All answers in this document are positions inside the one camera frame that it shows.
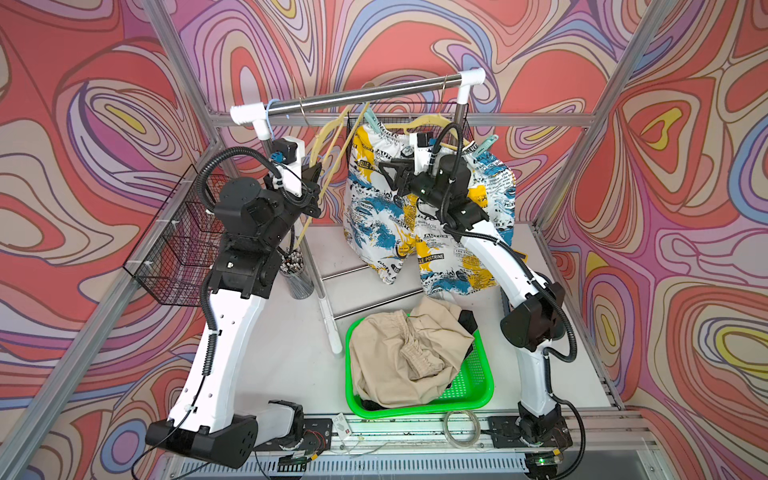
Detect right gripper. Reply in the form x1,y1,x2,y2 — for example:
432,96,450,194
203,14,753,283
379,158,450,210

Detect printed white blue yellow shorts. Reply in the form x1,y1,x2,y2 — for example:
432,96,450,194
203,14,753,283
343,122,516,295

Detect yellow hanger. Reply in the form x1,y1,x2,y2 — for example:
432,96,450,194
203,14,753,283
296,101,373,247
401,86,472,146

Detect yellow hanger front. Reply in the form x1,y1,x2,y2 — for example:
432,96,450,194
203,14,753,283
401,86,472,146

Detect green clothespin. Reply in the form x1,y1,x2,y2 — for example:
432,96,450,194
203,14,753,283
363,107,386,137
472,134,499,156

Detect light blue wire hanger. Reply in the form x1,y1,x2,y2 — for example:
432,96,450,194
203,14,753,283
263,98,286,136

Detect beige shorts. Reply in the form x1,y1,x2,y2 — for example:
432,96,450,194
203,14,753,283
347,297,474,409

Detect black shorts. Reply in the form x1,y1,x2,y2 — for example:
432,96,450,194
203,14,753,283
458,310,478,336

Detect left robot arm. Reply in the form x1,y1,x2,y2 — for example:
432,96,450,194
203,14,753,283
145,137,321,468

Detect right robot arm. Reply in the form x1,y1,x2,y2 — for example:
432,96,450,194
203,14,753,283
377,134,578,448

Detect cup of pens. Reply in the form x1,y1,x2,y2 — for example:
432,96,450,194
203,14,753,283
280,250,314,300

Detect clothes rack with steel bar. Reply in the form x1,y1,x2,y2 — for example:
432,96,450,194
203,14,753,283
196,69,485,363

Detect green plastic basket tray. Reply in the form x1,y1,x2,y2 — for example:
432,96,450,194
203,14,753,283
345,328,495,420

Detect clear tape roll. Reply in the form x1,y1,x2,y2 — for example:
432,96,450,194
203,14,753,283
442,410,482,449

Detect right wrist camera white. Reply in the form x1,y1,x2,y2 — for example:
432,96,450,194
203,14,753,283
409,132,433,175

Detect black wire basket back wall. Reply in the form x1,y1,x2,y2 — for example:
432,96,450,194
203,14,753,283
340,100,456,138

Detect black wire basket wall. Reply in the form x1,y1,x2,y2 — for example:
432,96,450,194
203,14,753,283
340,100,456,138
123,167,224,307

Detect black wire basket left wall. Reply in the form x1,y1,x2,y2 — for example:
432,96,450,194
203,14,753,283
123,167,224,307

